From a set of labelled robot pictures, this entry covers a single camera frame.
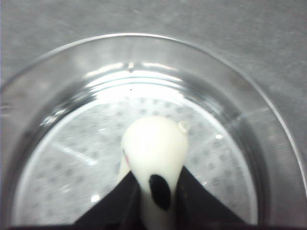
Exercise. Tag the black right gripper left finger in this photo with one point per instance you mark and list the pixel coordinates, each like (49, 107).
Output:
(119, 210)

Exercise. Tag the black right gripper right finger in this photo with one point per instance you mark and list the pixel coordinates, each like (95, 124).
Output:
(198, 209)

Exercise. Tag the cream panda bun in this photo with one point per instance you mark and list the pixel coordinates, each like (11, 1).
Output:
(154, 149)

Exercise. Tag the stainless steel steamer pot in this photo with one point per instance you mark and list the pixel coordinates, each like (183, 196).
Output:
(63, 118)

